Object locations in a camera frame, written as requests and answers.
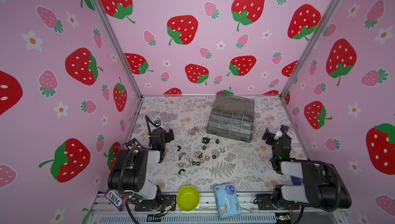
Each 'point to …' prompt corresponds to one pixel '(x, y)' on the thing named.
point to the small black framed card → (133, 144)
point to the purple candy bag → (115, 199)
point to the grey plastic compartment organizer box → (232, 116)
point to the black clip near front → (180, 170)
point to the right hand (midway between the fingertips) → (276, 130)
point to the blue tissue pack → (227, 202)
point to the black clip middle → (179, 147)
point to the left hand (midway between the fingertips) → (162, 129)
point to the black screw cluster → (205, 140)
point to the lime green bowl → (188, 198)
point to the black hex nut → (194, 163)
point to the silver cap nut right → (222, 150)
